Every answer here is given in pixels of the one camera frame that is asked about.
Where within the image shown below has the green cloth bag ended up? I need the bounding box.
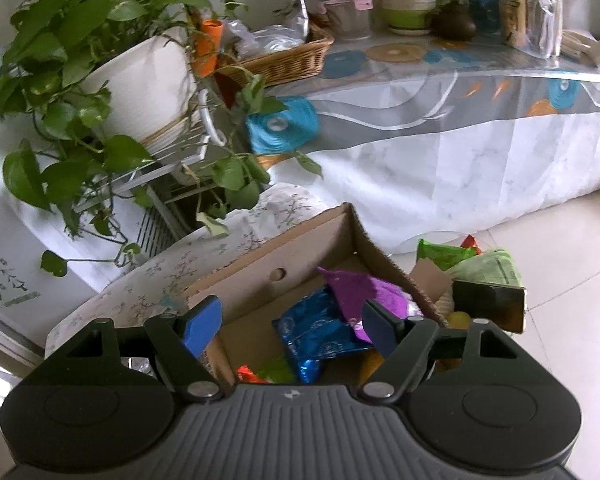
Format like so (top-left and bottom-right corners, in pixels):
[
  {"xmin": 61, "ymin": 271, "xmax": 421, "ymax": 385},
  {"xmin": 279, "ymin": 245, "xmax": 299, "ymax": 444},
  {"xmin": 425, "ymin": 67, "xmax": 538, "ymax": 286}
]
[{"xmin": 446, "ymin": 248, "xmax": 522, "ymax": 287}]

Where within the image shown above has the dark brown teapot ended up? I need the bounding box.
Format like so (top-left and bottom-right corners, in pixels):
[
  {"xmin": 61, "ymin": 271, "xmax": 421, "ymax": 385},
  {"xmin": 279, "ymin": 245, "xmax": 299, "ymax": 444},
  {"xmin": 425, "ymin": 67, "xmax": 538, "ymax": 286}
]
[{"xmin": 430, "ymin": 1, "xmax": 477, "ymax": 41}]

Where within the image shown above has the white metal plant stand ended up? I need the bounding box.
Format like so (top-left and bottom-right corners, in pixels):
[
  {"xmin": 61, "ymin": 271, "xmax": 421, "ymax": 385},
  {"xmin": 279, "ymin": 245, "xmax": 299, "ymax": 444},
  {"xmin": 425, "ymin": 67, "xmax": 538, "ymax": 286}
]
[{"xmin": 72, "ymin": 90, "xmax": 226, "ymax": 262}]

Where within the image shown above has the large pothos plant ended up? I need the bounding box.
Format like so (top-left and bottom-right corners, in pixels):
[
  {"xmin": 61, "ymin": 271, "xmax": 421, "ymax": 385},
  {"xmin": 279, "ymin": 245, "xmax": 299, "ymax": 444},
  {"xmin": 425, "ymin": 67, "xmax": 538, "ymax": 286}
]
[{"xmin": 0, "ymin": 0, "xmax": 326, "ymax": 279}]

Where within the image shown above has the gold can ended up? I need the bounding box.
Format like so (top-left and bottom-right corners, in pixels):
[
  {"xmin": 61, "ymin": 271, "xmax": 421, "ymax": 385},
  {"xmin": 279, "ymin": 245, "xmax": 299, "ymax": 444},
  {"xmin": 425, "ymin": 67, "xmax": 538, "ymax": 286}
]
[{"xmin": 498, "ymin": 0, "xmax": 527, "ymax": 49}]

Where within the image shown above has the blue foil snack packet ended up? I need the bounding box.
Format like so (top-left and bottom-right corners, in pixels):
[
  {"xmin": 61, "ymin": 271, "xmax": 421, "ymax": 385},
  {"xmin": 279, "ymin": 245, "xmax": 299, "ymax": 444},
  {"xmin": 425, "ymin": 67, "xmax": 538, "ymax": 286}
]
[{"xmin": 272, "ymin": 285, "xmax": 373, "ymax": 385}]

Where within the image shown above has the white freezer appliance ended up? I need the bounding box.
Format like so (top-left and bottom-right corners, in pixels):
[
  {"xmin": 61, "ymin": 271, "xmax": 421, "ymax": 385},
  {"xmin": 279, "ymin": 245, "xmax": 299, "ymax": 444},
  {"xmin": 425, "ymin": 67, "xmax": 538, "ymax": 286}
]
[{"xmin": 0, "ymin": 48, "xmax": 127, "ymax": 353}]

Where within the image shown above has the orange cup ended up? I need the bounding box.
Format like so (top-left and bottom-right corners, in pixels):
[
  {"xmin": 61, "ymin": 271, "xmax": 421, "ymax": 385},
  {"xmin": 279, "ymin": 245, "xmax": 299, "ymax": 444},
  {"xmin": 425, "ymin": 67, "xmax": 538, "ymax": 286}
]
[{"xmin": 193, "ymin": 20, "xmax": 224, "ymax": 77}]

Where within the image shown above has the floral cloth cover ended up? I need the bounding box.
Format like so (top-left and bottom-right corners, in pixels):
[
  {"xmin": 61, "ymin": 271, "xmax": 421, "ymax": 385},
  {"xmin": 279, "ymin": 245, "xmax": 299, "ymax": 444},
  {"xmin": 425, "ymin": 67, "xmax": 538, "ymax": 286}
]
[{"xmin": 45, "ymin": 183, "xmax": 327, "ymax": 356}]

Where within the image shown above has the patterned tablecloth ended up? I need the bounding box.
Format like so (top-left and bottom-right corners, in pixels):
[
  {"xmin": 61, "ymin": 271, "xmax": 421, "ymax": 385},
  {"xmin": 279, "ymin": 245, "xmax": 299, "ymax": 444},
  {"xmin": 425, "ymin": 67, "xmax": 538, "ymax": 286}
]
[{"xmin": 270, "ymin": 35, "xmax": 600, "ymax": 252}]

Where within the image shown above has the clear plastic bag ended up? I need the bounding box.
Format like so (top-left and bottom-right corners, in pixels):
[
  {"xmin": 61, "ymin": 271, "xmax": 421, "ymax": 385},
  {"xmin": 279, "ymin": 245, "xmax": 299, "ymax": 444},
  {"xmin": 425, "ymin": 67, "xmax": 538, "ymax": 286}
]
[{"xmin": 518, "ymin": 0, "xmax": 564, "ymax": 60}]

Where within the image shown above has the wicker basket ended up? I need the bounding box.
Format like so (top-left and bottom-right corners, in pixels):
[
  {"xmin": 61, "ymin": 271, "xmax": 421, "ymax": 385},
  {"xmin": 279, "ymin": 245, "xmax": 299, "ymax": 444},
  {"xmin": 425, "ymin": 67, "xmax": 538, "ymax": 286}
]
[{"xmin": 219, "ymin": 22, "xmax": 335, "ymax": 87}]

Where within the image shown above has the purple snack packet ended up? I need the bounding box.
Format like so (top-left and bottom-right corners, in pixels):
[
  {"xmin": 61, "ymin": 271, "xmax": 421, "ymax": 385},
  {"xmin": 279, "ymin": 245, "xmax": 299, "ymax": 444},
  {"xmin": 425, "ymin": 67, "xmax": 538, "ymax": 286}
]
[{"xmin": 317, "ymin": 268, "xmax": 422, "ymax": 342}]

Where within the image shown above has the green round plant pot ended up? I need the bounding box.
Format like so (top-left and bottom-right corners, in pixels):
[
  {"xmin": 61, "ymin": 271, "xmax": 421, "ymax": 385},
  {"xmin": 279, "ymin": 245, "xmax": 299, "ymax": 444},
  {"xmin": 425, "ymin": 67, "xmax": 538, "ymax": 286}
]
[{"xmin": 379, "ymin": 0, "xmax": 437, "ymax": 36}]

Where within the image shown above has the cardboard box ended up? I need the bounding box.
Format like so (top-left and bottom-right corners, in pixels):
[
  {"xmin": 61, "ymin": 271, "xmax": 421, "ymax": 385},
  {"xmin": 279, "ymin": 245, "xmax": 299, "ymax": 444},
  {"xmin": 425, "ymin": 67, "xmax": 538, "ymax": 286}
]
[{"xmin": 185, "ymin": 203, "xmax": 451, "ymax": 391}]

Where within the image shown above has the red snack packet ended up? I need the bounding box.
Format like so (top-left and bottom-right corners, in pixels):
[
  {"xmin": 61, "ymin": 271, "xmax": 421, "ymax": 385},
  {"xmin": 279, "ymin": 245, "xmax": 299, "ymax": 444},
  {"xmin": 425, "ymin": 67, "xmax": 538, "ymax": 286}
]
[{"xmin": 236, "ymin": 365, "xmax": 270, "ymax": 385}]

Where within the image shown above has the green snack packet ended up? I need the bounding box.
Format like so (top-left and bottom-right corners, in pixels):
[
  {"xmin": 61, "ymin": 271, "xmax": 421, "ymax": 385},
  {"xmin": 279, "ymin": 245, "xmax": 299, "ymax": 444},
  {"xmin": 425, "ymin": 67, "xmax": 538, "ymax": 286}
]
[{"xmin": 257, "ymin": 356, "xmax": 298, "ymax": 385}]

